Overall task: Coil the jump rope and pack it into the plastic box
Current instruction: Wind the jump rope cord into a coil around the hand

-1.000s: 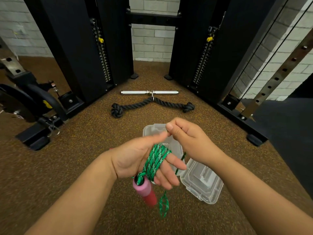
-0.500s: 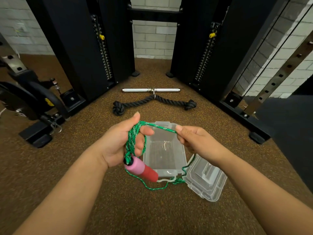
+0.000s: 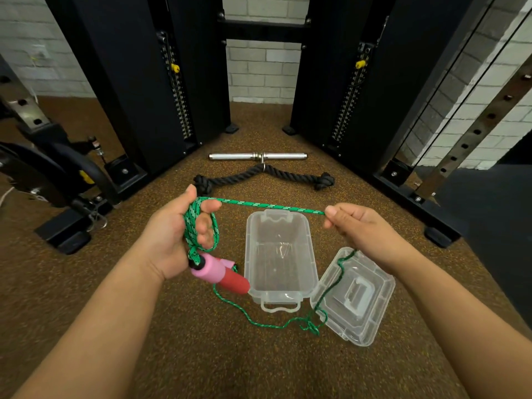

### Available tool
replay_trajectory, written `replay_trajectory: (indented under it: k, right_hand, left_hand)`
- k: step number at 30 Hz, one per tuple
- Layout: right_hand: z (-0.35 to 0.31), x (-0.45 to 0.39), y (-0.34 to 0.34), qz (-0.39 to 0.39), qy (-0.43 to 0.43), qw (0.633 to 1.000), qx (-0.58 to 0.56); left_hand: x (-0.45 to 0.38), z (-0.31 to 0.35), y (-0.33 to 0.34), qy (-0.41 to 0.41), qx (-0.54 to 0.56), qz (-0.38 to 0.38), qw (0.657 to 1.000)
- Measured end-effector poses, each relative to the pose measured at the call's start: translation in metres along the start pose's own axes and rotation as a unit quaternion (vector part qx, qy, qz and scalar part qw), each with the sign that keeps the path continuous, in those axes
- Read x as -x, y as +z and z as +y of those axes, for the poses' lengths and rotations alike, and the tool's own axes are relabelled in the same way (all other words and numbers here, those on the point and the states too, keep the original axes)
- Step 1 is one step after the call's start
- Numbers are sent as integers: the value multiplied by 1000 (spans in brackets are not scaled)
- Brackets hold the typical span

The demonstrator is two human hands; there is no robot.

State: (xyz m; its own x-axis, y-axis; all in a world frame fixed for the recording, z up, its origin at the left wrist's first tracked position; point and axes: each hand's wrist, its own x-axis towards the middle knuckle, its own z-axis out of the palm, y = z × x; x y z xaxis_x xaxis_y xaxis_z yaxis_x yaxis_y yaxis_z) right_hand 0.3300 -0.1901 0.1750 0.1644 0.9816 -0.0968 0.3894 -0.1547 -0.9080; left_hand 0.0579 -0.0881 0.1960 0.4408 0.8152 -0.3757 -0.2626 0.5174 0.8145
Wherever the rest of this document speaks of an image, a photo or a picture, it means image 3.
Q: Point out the black weight stack tower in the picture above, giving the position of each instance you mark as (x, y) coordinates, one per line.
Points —
(399, 78)
(124, 74)

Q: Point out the person's right forearm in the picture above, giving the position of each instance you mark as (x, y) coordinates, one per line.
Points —
(461, 324)

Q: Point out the clear plastic box lid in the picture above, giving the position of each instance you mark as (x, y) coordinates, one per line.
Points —
(353, 297)

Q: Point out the person's right thumb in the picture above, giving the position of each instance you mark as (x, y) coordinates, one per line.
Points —
(334, 212)

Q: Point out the steel rack upright with holes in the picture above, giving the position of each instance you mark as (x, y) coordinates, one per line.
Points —
(478, 128)

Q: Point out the black machine crossbar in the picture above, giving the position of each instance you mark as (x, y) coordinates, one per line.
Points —
(262, 31)

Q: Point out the person's right hand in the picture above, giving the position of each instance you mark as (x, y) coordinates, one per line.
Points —
(365, 230)

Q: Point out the person's left thumb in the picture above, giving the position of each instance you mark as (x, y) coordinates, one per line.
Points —
(191, 196)

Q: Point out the clear plastic storage box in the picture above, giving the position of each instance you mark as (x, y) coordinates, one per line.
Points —
(279, 253)

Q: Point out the yellow weight selector pin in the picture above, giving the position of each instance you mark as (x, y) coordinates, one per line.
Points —
(360, 64)
(175, 68)

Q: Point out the person's left forearm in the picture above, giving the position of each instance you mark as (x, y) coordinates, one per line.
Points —
(95, 328)

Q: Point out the person's left hand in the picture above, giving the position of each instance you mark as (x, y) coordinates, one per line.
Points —
(166, 236)

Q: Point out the silver metal bar attachment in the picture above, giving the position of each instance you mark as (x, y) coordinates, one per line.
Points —
(237, 156)

